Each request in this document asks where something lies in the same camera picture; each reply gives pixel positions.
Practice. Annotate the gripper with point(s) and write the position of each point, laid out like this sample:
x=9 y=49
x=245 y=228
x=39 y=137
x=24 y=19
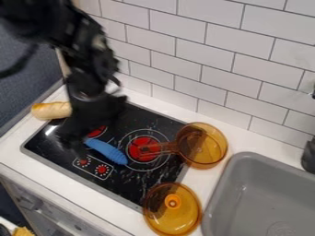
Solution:
x=92 y=112

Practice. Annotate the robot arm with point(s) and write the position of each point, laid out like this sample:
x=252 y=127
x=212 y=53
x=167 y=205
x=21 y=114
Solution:
x=78 y=37

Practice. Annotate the toy breadstick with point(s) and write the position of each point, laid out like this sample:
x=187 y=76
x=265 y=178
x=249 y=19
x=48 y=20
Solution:
x=49 y=110

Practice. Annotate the toy stove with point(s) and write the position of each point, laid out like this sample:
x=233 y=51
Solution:
x=135 y=172

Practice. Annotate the blue ridged toy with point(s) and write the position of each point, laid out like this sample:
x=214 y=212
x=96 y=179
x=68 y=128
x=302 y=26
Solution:
x=107 y=151

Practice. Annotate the orange transparent pot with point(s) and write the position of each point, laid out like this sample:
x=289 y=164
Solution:
x=202 y=145

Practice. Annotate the orange transparent lid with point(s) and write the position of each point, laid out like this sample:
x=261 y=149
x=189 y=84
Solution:
x=172 y=209

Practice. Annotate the yellow toy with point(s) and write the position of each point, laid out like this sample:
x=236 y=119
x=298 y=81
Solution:
x=23 y=232

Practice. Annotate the toy sink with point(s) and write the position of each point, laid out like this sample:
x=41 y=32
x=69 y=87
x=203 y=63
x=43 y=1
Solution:
x=262 y=199

